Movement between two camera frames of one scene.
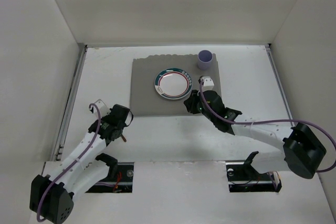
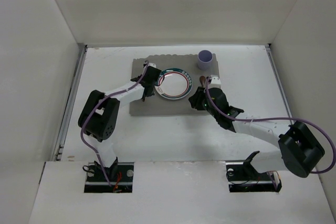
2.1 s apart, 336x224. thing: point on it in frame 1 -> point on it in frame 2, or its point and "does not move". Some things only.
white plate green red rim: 173,83 does not move
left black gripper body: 122,112 -> 153,80
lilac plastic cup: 205,60 does not move
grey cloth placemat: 145,101 does not move
